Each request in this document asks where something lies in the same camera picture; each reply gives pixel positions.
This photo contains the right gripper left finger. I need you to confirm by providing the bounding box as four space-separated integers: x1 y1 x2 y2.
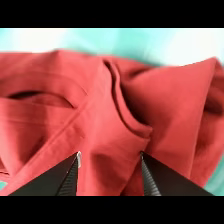
8 150 82 197

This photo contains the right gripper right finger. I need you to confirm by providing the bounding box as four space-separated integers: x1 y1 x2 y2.
139 151 214 197

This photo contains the red T-shirt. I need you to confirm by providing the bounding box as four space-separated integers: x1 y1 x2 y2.
0 49 224 197

